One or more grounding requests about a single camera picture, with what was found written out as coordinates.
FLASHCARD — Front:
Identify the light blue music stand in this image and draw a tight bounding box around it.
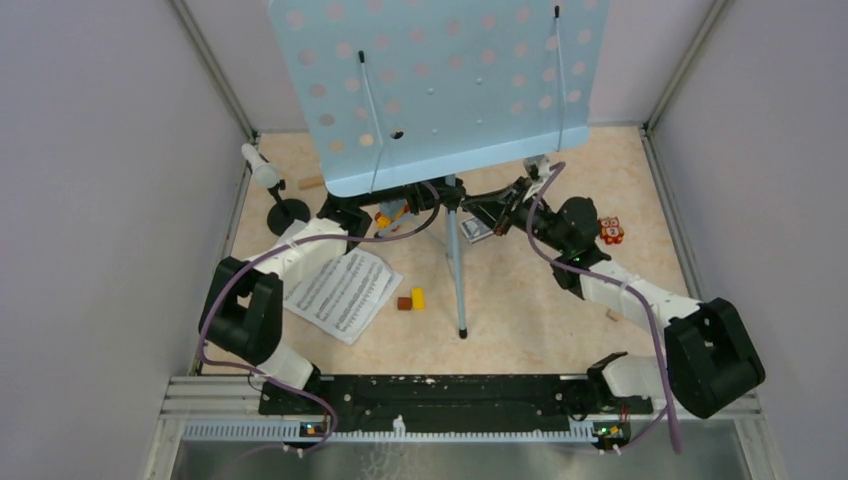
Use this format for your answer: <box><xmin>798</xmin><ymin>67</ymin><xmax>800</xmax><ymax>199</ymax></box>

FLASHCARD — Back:
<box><xmin>268</xmin><ymin>0</ymin><xmax>612</xmax><ymax>340</ymax></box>

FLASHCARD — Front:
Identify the red owl toy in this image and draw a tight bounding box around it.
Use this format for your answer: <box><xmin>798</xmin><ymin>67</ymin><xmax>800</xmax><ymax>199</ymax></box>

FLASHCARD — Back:
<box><xmin>599</xmin><ymin>216</ymin><xmax>625</xmax><ymax>245</ymax></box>

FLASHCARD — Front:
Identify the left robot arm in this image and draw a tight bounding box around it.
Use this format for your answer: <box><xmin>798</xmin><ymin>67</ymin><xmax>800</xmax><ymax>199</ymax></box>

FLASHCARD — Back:
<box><xmin>197</xmin><ymin>179</ymin><xmax>466</xmax><ymax>414</ymax></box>

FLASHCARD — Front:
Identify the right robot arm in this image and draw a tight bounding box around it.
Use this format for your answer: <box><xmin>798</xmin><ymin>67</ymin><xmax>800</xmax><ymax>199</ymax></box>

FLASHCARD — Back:
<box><xmin>460</xmin><ymin>178</ymin><xmax>766</xmax><ymax>419</ymax></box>

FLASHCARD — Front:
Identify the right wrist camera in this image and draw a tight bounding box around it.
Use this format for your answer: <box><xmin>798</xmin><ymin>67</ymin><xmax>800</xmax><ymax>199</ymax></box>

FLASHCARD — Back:
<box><xmin>522</xmin><ymin>154</ymin><xmax>551</xmax><ymax>198</ymax></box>

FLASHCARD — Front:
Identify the blue playing card deck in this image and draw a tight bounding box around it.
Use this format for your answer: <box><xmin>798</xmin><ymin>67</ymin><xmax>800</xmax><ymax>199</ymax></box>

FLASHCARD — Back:
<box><xmin>459</xmin><ymin>217</ymin><xmax>493</xmax><ymax>244</ymax></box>

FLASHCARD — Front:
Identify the white microphone on stand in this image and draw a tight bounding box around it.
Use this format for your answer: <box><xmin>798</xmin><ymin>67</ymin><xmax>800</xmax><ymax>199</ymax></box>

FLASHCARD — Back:
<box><xmin>241</xmin><ymin>143</ymin><xmax>311</xmax><ymax>236</ymax></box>

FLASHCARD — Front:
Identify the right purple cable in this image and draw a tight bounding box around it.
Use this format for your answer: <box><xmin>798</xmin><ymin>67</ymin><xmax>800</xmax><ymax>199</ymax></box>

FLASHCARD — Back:
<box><xmin>525</xmin><ymin>160</ymin><xmax>684</xmax><ymax>455</ymax></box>

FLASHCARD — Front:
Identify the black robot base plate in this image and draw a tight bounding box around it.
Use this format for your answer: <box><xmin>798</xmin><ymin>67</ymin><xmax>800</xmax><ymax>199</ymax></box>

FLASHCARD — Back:
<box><xmin>258</xmin><ymin>374</ymin><xmax>654</xmax><ymax>433</ymax></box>

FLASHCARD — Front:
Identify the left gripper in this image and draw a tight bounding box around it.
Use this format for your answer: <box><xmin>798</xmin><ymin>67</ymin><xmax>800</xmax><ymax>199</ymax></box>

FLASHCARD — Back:
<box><xmin>355</xmin><ymin>149</ymin><xmax>462</xmax><ymax>214</ymax></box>

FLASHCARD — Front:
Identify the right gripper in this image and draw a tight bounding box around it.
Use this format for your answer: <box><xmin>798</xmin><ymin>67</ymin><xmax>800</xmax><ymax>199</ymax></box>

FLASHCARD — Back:
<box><xmin>462</xmin><ymin>178</ymin><xmax>570</xmax><ymax>255</ymax></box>

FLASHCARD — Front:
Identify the aluminium frame rail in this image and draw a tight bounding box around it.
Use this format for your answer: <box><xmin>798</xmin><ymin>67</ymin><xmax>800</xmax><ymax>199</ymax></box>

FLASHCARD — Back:
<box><xmin>114</xmin><ymin>1</ymin><xmax>243</xmax><ymax>479</ymax></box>

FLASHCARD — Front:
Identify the brown wooden cylinder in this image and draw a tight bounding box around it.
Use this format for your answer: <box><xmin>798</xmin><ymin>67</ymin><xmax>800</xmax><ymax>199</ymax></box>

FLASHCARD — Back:
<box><xmin>396</xmin><ymin>297</ymin><xmax>413</xmax><ymax>311</ymax></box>

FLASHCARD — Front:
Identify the blue toy train block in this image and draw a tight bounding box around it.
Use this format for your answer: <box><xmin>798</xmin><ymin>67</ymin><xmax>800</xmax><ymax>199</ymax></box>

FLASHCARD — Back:
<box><xmin>374</xmin><ymin>201</ymin><xmax>410</xmax><ymax>236</ymax></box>

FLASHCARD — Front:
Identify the yellow wooden block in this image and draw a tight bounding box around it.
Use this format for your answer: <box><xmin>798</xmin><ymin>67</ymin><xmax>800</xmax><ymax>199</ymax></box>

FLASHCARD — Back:
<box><xmin>410</xmin><ymin>287</ymin><xmax>426</xmax><ymax>310</ymax></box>

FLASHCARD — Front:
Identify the sheet music page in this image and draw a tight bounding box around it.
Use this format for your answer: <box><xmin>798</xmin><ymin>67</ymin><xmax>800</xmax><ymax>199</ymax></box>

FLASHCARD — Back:
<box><xmin>255</xmin><ymin>219</ymin><xmax>403</xmax><ymax>345</ymax></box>

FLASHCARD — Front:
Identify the light wooden block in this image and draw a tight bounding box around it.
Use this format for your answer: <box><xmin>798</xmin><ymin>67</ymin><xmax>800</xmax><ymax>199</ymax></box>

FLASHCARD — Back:
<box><xmin>298</xmin><ymin>175</ymin><xmax>324</xmax><ymax>191</ymax></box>

